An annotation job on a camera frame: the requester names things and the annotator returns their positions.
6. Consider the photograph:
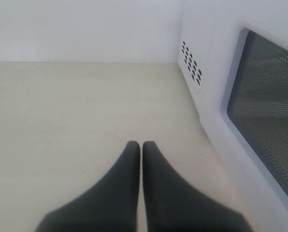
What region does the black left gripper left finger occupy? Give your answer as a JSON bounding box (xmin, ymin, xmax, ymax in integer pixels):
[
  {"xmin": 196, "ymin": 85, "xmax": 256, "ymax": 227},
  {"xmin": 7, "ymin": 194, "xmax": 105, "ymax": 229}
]
[{"xmin": 36, "ymin": 141, "xmax": 141, "ymax": 232}]

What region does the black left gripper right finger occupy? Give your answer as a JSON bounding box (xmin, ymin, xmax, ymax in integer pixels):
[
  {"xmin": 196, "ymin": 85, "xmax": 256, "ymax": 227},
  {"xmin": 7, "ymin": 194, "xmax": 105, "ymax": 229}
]
[{"xmin": 142, "ymin": 141, "xmax": 249, "ymax": 232}]

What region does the white microwave door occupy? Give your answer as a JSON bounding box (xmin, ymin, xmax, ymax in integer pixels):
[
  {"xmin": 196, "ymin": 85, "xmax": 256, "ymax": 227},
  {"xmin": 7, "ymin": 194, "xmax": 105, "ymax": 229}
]
[{"xmin": 199, "ymin": 0, "xmax": 288, "ymax": 232}]

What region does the white microwave oven body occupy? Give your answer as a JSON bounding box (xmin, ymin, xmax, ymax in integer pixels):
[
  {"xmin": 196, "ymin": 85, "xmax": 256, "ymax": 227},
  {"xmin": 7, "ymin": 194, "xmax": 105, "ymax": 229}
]
[{"xmin": 177, "ymin": 0, "xmax": 220, "ymax": 111}]

